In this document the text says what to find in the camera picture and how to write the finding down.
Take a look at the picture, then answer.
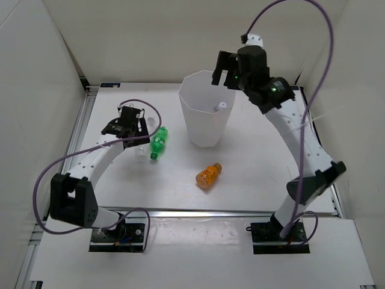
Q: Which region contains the clear unlabeled plastic bottle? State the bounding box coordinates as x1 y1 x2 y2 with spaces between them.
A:
135 114 159 161

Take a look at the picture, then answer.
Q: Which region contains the blue label water bottle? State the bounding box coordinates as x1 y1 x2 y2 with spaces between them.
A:
214 102 227 112

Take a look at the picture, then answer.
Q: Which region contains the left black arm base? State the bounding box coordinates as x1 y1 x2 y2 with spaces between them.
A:
88 219 149 253

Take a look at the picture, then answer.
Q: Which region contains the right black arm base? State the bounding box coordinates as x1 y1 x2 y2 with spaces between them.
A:
246 221 310 255

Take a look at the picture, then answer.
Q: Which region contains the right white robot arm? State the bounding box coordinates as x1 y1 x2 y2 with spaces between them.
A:
212 45 347 241

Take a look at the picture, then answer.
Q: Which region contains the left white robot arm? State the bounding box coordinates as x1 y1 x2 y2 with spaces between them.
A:
50 107 150 241

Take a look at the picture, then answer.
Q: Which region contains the white octagonal plastic bin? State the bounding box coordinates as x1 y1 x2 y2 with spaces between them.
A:
179 70 236 148

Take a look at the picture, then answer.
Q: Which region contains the green plastic soda bottle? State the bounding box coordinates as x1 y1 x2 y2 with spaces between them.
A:
150 126 168 161

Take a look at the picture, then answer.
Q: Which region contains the orange juice bottle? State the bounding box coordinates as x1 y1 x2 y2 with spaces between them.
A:
196 163 222 190

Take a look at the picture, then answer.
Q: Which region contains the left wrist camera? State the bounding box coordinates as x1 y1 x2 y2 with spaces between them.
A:
117 102 135 111

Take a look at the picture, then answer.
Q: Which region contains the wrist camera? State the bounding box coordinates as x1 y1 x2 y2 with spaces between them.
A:
241 33 263 48
117 102 135 111

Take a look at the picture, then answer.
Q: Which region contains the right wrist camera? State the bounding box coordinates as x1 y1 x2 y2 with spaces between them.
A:
241 33 263 48

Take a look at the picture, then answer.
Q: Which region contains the aluminium rail front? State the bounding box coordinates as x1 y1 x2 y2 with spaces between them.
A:
96 206 337 218

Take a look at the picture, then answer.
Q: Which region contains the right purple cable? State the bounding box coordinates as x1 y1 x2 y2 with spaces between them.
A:
245 0 335 246

